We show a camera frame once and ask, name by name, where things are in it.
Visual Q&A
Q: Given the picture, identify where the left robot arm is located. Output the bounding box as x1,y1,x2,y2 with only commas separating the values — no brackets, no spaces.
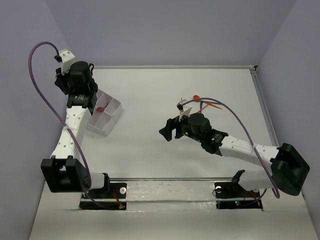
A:
40,61,111,198

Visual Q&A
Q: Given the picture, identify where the dark blue plastic chopstick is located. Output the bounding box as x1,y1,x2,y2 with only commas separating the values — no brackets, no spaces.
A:
198,101,203,113

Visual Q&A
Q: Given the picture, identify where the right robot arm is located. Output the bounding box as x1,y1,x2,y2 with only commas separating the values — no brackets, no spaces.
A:
159,113,310,196

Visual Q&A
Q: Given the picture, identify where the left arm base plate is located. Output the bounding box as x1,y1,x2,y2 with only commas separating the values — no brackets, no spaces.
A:
79,181,127,211

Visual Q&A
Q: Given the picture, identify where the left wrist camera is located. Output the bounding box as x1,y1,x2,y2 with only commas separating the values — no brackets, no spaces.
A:
54,49,76,75

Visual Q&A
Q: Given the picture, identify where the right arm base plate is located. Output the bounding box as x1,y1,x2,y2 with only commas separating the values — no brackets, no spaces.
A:
212,182,263,210

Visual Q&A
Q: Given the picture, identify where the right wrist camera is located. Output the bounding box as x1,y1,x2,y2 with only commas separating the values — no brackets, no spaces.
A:
177,98,192,121

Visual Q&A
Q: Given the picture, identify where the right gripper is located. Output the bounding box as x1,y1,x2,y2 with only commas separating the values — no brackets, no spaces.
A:
159,109,204,143

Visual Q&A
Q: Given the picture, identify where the aluminium table rail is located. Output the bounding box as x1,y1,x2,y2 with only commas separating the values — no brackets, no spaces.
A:
249,66,288,178

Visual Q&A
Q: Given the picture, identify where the teal plastic chopstick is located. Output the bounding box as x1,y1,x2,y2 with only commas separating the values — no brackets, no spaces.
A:
201,100,222,105

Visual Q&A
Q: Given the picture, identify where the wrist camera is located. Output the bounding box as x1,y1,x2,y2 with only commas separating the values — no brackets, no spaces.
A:
177,98,192,121
54,49,76,75

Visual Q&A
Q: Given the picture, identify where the white divided organizer tray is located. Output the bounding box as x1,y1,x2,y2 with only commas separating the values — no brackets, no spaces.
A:
86,89,123,137

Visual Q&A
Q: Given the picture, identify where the orange plastic spoon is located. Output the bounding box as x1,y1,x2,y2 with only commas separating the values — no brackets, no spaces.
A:
193,95,222,112

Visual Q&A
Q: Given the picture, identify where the orange purple spoon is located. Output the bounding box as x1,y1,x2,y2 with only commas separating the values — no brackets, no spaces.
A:
96,104,108,113

